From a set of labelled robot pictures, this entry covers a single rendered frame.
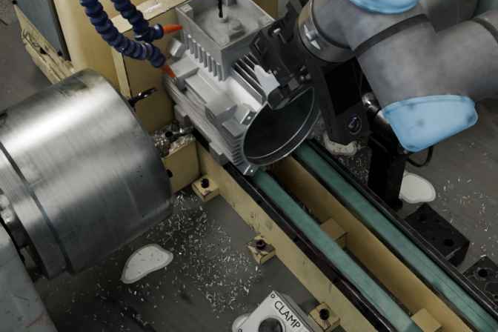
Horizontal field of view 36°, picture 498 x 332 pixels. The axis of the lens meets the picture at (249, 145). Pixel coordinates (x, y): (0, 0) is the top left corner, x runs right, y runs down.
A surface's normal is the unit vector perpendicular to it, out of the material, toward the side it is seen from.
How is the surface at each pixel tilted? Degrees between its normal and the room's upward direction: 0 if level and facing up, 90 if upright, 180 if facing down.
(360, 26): 66
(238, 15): 0
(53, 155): 24
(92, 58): 90
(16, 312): 90
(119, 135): 32
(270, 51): 90
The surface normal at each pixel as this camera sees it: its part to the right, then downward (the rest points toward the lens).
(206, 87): -0.04, -0.63
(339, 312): -0.80, 0.48
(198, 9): 0.60, 0.61
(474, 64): 0.30, 0.00
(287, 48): 0.27, -0.25
